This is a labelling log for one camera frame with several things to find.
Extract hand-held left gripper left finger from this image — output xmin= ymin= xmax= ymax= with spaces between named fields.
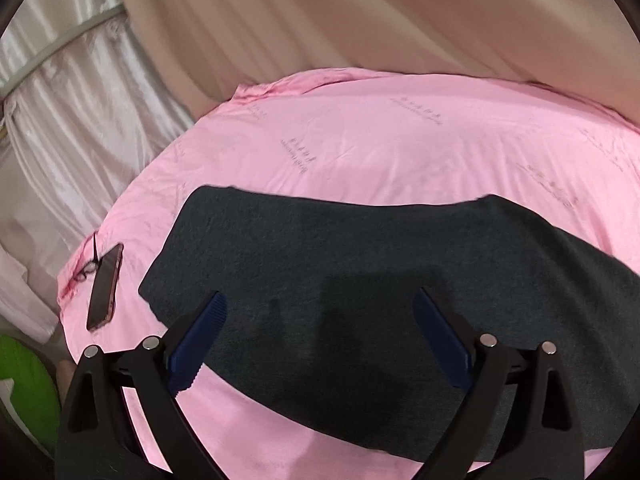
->
xmin=54 ymin=291 xmax=230 ymax=480

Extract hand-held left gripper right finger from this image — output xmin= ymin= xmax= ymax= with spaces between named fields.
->
xmin=412 ymin=287 xmax=587 ymax=480

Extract dark grey pants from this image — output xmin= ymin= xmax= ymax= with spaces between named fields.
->
xmin=138 ymin=185 xmax=640 ymax=463

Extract smartphone with pink case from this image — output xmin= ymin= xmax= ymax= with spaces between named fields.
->
xmin=86 ymin=242 xmax=124 ymax=332

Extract green plastic object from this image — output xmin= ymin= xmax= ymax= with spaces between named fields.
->
xmin=0 ymin=334 xmax=62 ymax=461

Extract pink bed sheet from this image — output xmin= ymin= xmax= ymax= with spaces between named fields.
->
xmin=56 ymin=66 xmax=640 ymax=480

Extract white satin curtain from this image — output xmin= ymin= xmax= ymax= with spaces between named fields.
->
xmin=0 ymin=0 xmax=197 ymax=343

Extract beige curtain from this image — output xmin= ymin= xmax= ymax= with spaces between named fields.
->
xmin=107 ymin=0 xmax=640 ymax=123

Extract grey metal curtain rod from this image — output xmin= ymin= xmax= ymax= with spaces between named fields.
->
xmin=0 ymin=7 xmax=126 ymax=98

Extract black hair tie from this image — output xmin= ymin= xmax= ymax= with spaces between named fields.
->
xmin=69 ymin=232 xmax=103 ymax=285

